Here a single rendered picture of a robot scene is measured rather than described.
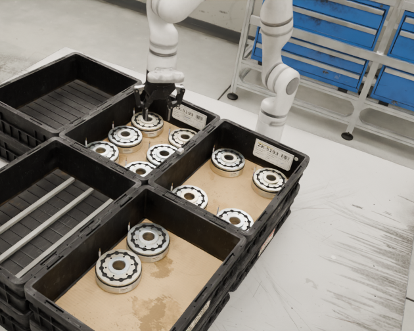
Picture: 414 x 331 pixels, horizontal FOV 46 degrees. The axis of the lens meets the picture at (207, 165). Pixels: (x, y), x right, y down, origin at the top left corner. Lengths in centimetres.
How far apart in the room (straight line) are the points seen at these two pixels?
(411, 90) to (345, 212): 164
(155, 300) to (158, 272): 8
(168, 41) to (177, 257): 52
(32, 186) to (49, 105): 40
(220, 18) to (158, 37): 308
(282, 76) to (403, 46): 164
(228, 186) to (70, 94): 67
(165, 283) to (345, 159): 98
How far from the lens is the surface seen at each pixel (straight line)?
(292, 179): 134
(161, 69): 123
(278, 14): 139
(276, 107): 156
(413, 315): 246
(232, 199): 137
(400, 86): 317
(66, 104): 170
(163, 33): 121
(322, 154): 187
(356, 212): 168
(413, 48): 308
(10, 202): 134
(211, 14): 429
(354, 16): 306
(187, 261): 120
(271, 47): 146
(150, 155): 143
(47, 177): 140
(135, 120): 157
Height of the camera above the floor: 175
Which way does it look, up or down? 39 degrees down
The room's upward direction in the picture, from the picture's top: 10 degrees clockwise
